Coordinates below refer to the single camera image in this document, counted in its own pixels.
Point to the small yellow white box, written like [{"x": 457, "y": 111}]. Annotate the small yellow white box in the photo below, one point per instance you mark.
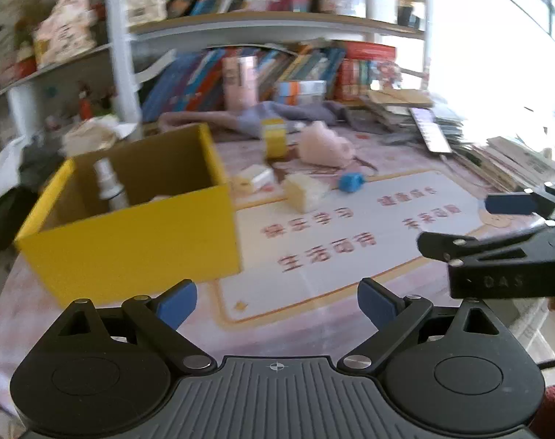
[{"x": 254, "y": 179}]

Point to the pink checkered printed desk mat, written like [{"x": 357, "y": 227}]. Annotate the pink checkered printed desk mat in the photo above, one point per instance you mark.
[{"x": 396, "y": 160}]

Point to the pink white ornament figure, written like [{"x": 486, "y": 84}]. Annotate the pink white ornament figure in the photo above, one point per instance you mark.
[{"x": 64, "y": 32}]

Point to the white spray bottle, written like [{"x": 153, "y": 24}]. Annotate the white spray bottle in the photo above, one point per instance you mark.
[{"x": 109, "y": 185}]

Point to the small blue plastic toy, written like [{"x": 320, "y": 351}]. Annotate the small blue plastic toy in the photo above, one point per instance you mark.
[{"x": 350, "y": 183}]

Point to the pink rounded box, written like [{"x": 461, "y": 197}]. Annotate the pink rounded box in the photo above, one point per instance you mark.
[{"x": 240, "y": 82}]

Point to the red boxed book set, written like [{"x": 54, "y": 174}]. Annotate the red boxed book set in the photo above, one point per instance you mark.
[{"x": 366, "y": 68}]

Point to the red bottle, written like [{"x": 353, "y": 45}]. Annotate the red bottle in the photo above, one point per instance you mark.
[{"x": 85, "y": 107}]

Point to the cream sponge block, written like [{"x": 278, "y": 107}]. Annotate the cream sponge block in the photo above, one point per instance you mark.
[{"x": 304, "y": 193}]

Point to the white shelf unit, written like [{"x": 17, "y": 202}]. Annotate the white shelf unit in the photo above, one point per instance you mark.
[{"x": 122, "y": 55}]

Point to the white plastic bag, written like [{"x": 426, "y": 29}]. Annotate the white plastic bag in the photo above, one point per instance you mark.
[{"x": 94, "y": 135}]

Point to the orange blue white carton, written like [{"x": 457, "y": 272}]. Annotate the orange blue white carton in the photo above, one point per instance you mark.
[
  {"x": 300, "y": 99},
  {"x": 302, "y": 87}
]

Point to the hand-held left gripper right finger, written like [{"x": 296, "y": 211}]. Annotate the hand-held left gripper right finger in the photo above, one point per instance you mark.
[{"x": 375, "y": 304}]

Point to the dark cloth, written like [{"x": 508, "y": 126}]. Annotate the dark cloth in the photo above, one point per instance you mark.
[{"x": 12, "y": 210}]

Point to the yellow cardboard box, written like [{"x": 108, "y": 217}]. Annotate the yellow cardboard box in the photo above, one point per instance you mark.
[{"x": 144, "y": 247}]

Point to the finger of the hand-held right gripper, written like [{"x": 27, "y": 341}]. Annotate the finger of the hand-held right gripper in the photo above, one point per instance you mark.
[
  {"x": 510, "y": 203},
  {"x": 442, "y": 243}
]

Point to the row of leaning books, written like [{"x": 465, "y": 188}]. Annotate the row of leaning books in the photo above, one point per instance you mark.
[{"x": 190, "y": 82}]

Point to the window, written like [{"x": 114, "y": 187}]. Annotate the window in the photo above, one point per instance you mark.
[{"x": 497, "y": 18}]

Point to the yellow tape roll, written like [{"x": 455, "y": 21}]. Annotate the yellow tape roll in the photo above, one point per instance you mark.
[{"x": 275, "y": 139}]

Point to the purple and mauve cloth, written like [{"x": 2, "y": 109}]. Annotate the purple and mauve cloth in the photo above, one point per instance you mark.
[{"x": 277, "y": 112}]

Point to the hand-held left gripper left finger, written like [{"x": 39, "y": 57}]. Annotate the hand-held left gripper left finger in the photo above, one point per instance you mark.
[{"x": 179, "y": 304}]

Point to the white patterned basket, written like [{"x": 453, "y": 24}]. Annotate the white patterned basket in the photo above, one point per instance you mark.
[{"x": 147, "y": 2}]

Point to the stack of notebooks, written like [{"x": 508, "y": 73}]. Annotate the stack of notebooks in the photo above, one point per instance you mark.
[{"x": 410, "y": 109}]

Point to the pink soft toy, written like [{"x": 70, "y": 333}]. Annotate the pink soft toy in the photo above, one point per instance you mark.
[{"x": 323, "y": 146}]

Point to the stack of papers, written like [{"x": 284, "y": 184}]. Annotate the stack of papers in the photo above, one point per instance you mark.
[{"x": 510, "y": 160}]

